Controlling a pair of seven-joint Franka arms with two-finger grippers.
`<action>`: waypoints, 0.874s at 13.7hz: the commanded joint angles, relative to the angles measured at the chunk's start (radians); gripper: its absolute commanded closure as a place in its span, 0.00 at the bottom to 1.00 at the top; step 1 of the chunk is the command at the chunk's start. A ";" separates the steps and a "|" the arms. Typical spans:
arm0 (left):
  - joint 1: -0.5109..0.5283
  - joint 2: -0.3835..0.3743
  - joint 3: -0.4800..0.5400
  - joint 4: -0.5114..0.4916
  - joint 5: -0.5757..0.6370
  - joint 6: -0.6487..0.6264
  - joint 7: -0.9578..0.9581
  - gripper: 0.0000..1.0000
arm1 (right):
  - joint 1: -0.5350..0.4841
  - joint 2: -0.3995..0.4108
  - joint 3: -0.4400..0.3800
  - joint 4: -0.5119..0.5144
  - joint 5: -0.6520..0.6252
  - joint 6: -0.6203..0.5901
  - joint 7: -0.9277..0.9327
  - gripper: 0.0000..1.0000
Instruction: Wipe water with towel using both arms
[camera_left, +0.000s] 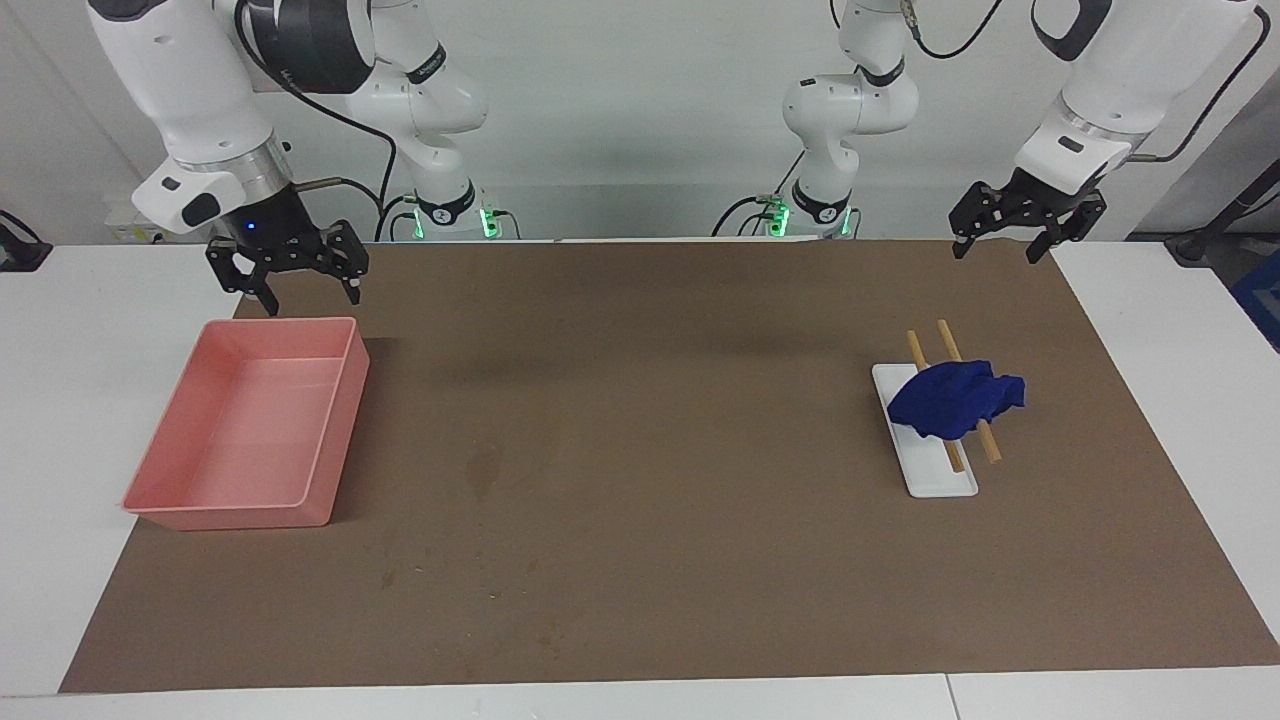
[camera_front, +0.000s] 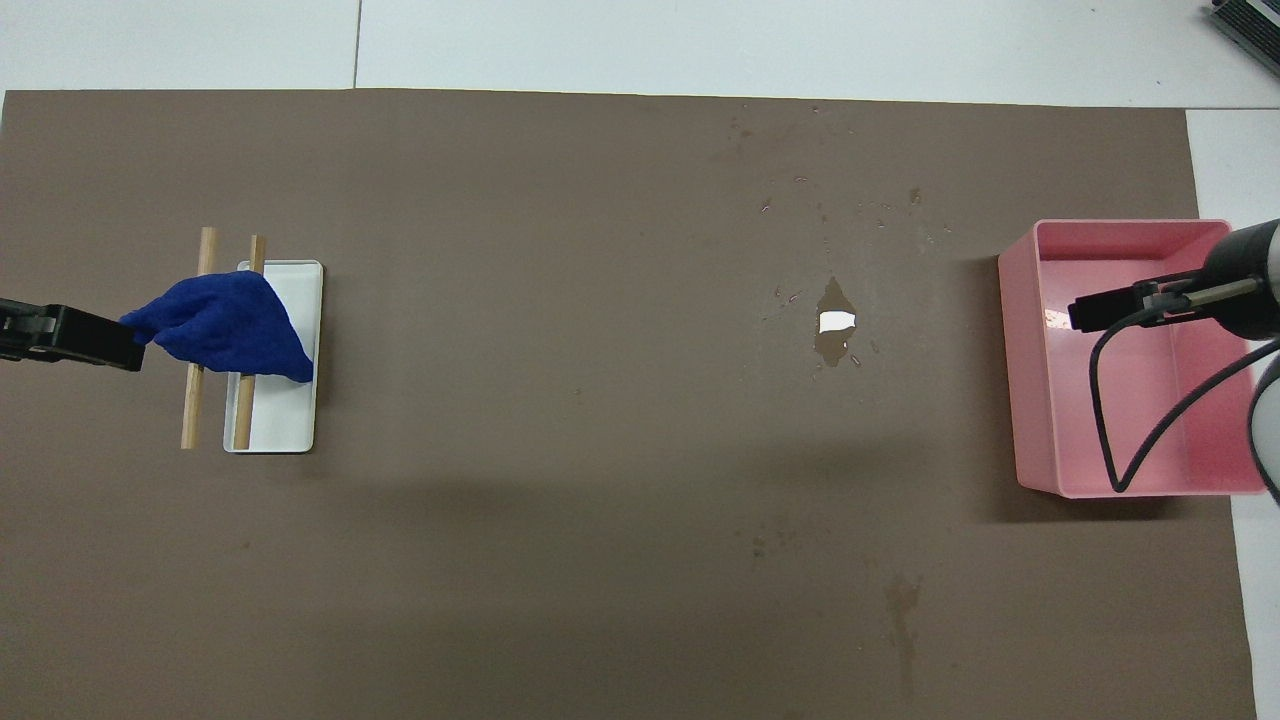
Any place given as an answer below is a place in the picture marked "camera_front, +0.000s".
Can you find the white rack base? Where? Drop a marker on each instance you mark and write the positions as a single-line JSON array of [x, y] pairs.
[[290, 410]]

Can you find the pink plastic bin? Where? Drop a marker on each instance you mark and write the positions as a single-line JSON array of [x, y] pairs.
[[1120, 400]]

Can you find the water puddle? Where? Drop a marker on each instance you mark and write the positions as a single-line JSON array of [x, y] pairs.
[[835, 322]]

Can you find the brown table mat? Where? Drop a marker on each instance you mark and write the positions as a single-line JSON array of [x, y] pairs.
[[600, 450]]

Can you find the blue towel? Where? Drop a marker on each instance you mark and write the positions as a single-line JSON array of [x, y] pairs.
[[220, 325]]

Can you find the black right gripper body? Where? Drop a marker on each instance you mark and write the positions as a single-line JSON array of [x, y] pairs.
[[1238, 280]]

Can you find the dark ribbed device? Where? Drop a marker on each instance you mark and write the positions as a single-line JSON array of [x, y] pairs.
[[1255, 20]]

